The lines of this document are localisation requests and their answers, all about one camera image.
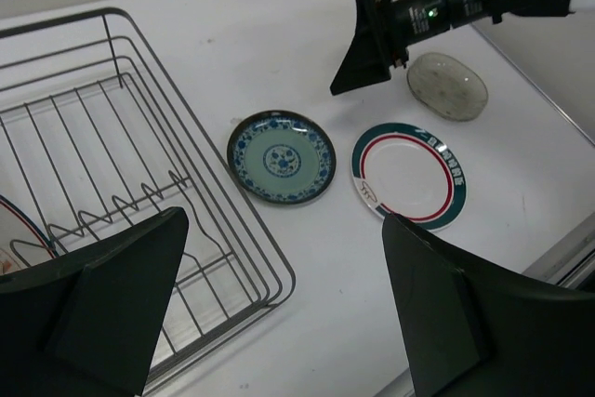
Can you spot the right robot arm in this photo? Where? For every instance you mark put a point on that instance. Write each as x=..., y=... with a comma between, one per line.
x=464, y=12

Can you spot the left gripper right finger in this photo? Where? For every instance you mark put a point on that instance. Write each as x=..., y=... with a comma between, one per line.
x=473, y=328

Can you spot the grey wire dish rack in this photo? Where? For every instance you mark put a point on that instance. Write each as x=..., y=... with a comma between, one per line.
x=96, y=137

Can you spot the aluminium rail right side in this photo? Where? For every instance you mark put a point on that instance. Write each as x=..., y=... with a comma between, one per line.
x=556, y=58

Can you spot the white plate green red rim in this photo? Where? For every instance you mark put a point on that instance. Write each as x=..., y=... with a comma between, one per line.
x=397, y=168

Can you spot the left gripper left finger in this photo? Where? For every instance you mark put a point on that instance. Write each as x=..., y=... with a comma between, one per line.
x=87, y=323

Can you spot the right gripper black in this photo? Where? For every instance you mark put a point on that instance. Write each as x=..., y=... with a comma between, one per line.
x=384, y=31

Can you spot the orange sunburst white plate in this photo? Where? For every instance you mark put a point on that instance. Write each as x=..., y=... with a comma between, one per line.
x=23, y=244

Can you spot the blue floral green plate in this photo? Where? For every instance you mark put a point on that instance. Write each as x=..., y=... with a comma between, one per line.
x=282, y=157

